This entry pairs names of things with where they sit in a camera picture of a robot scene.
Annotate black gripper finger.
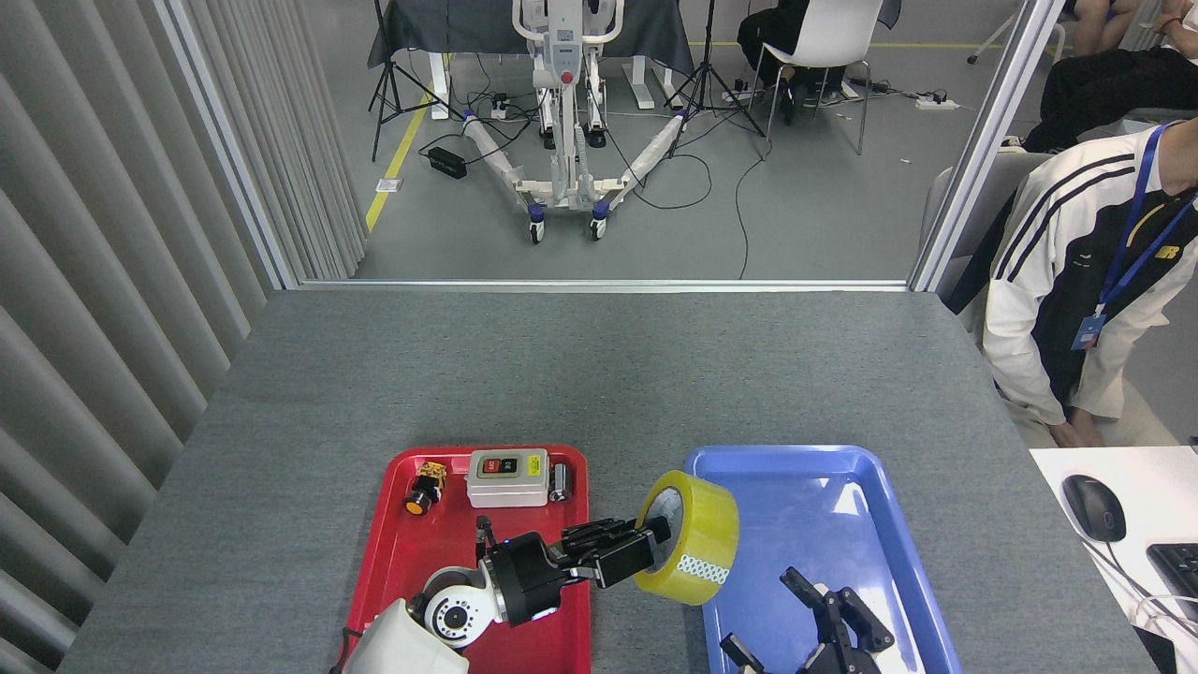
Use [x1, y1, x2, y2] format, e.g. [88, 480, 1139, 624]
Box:
[780, 566, 895, 654]
[560, 518, 673, 555]
[566, 531, 656, 591]
[721, 634, 764, 674]

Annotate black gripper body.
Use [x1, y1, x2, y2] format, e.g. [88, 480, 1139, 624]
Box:
[489, 532, 577, 626]
[796, 646, 876, 674]

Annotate yellow tape roll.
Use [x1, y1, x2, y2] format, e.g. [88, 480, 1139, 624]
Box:
[635, 470, 740, 607]

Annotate person's hand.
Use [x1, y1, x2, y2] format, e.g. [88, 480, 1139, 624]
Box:
[1048, 419, 1107, 448]

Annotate red plastic tray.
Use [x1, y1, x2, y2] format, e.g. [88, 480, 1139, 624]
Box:
[342, 446, 592, 674]

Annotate blue plastic tray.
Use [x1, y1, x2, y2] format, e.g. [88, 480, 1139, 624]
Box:
[685, 445, 963, 674]

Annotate orange push button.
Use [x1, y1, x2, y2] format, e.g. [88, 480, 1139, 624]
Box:
[404, 461, 448, 516]

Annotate white desk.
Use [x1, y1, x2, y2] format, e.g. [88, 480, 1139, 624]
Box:
[1030, 447, 1198, 674]

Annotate black computer mouse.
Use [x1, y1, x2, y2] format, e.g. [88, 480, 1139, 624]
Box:
[1061, 475, 1128, 544]

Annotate black keyboard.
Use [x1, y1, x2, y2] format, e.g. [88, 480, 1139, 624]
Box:
[1147, 543, 1198, 623]

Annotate white wheeled stand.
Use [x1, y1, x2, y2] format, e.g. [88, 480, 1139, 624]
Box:
[460, 0, 694, 244]

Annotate person in white jacket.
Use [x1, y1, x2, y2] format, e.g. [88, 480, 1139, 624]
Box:
[983, 117, 1198, 448]

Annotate grey chair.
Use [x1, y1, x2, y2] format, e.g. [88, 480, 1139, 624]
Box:
[919, 150, 1054, 305]

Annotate black tripod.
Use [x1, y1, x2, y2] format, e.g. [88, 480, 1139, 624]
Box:
[665, 0, 768, 160]
[368, 0, 464, 162]

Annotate person on white chair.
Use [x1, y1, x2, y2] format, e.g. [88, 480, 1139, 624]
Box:
[737, 0, 904, 125]

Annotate table with black cloth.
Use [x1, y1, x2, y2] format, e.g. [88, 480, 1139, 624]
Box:
[367, 0, 695, 121]

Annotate white chair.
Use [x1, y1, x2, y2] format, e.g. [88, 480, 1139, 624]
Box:
[749, 0, 885, 155]

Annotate person in black trousers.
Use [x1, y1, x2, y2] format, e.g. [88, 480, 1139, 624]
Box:
[1022, 0, 1198, 155]

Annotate grey switch box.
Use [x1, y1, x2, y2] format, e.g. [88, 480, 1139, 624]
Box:
[466, 448, 550, 508]

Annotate silver rail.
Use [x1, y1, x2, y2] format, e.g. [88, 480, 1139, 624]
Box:
[298, 278, 913, 293]

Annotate white mouse cable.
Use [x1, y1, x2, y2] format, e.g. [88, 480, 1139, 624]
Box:
[1086, 538, 1198, 649]

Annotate black floor cable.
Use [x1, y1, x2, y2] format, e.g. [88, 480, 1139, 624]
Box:
[733, 140, 774, 280]

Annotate silver post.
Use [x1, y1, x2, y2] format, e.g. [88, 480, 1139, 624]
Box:
[154, 0, 300, 291]
[908, 0, 1068, 293]

